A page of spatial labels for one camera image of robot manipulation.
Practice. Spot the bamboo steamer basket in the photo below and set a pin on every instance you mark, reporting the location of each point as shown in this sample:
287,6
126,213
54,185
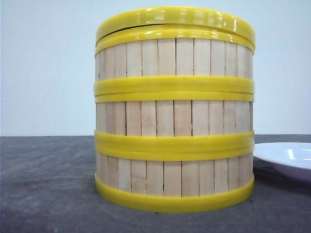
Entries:
174,129
175,187
173,62

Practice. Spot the woven bamboo steamer lid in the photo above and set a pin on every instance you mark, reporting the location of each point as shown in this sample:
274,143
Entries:
183,15

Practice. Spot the white plate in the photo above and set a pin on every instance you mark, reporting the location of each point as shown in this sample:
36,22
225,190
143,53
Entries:
291,159

